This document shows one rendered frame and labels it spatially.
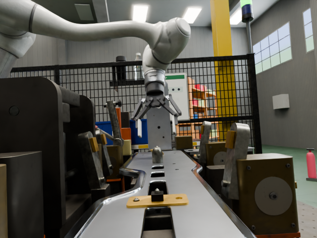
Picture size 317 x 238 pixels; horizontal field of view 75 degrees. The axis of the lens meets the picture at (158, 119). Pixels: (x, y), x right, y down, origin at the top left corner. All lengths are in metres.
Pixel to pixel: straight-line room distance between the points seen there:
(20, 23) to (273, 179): 0.84
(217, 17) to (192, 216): 1.43
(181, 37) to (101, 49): 10.48
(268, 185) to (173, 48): 0.58
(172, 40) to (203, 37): 11.49
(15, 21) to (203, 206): 0.79
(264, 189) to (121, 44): 11.03
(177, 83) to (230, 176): 1.03
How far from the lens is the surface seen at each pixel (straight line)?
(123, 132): 1.06
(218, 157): 0.71
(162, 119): 1.03
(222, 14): 1.60
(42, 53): 11.69
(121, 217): 0.27
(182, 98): 1.33
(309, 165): 4.81
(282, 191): 0.39
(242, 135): 0.36
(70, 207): 0.45
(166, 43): 0.79
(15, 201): 0.29
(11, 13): 0.88
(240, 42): 13.10
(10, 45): 1.01
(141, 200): 0.31
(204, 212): 0.27
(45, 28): 0.87
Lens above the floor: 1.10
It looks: 3 degrees up
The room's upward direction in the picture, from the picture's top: 3 degrees counter-clockwise
